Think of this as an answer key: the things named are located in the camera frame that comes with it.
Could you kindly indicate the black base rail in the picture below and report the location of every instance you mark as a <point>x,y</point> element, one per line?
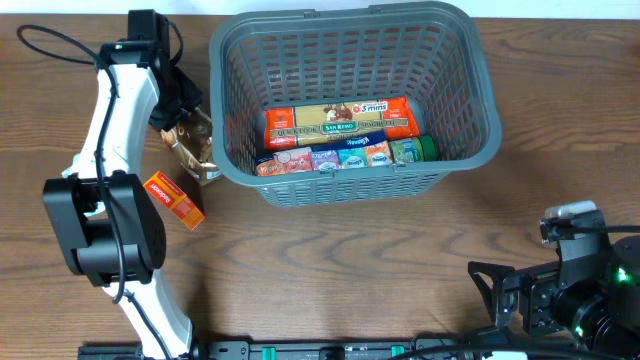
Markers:
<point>242,350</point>

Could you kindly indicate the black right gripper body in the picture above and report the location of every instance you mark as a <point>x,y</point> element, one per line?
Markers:
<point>507,299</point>

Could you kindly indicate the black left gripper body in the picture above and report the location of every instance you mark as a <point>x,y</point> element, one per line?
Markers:
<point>179,102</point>

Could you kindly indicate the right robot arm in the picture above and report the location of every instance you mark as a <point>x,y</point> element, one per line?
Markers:
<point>591,291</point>

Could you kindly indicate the San Remo spaghetti packet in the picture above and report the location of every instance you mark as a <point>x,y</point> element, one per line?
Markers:
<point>301,126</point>

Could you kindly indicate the green lid jar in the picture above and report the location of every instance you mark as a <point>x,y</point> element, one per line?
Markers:
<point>416,149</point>

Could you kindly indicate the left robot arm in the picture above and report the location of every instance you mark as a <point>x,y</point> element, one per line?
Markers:
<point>106,225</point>

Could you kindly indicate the Kleenex tissue multipack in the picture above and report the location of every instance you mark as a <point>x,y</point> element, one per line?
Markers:
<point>365,151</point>

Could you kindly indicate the orange Redoxon box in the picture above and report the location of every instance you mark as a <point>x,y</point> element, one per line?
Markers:
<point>175,199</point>

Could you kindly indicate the Nescafe Gold coffee bag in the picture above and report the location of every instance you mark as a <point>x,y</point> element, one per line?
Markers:
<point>190,141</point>

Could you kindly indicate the light green wrapped packet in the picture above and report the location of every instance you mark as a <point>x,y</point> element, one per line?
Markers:
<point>74,168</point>

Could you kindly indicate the grey plastic basket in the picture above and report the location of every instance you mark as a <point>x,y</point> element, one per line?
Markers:
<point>427,52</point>

